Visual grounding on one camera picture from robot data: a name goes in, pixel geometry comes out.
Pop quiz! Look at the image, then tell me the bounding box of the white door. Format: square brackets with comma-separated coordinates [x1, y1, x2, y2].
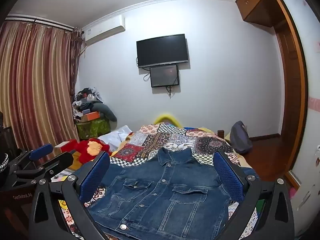
[275, 0, 320, 238]

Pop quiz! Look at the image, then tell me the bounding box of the orange box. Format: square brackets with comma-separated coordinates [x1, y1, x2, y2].
[82, 112, 101, 122]

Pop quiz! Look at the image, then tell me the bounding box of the blue denim jacket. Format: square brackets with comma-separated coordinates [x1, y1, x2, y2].
[72, 147, 260, 240]

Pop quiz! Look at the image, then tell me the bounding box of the green patterned box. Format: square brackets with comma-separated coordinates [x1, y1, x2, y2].
[76, 118, 111, 141]

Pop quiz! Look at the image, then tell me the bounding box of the yellow padded headboard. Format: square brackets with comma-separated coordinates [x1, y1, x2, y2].
[153, 113, 183, 127]

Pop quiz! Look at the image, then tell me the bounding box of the black wall television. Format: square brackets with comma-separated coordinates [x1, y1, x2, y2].
[136, 34, 189, 69]

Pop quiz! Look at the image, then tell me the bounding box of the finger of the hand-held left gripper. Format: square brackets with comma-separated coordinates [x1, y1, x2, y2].
[9, 143, 54, 172]
[12, 151, 74, 188]

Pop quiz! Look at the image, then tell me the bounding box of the pile of clutter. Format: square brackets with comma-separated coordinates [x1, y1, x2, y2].
[72, 87, 104, 120]

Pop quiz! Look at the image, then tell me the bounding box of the patchwork printed blanket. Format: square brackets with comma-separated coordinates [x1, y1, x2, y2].
[51, 122, 260, 240]

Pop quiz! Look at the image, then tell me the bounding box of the wooden overhead cabinet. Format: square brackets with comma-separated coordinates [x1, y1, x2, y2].
[235, 0, 278, 28]

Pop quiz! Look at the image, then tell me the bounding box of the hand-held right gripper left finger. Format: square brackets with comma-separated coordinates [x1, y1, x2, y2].
[28, 151, 112, 240]

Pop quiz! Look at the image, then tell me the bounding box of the wooden door frame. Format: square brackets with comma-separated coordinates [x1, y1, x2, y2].
[271, 0, 309, 191]

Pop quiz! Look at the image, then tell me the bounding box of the small cardboard box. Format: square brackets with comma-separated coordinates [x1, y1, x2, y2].
[54, 141, 71, 155]

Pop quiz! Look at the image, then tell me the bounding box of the small black monitor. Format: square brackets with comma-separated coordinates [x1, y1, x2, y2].
[149, 64, 180, 88]

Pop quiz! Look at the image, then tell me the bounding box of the grey backpack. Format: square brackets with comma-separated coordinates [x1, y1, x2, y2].
[229, 121, 253, 155]

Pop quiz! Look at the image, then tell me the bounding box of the white air conditioner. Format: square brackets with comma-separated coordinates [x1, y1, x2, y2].
[82, 15, 126, 47]

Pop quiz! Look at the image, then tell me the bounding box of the white cloth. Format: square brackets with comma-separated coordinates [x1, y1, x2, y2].
[97, 125, 133, 150]

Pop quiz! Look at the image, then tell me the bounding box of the red plush toy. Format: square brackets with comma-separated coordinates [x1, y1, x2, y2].
[61, 138, 113, 165]

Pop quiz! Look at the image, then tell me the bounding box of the white curtain rail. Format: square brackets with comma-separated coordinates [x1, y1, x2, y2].
[5, 15, 75, 32]

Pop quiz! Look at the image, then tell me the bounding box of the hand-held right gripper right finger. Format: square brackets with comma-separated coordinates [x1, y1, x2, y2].
[212, 150, 295, 240]

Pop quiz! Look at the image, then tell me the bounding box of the striped pink curtain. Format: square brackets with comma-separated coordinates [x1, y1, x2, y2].
[0, 20, 84, 153]

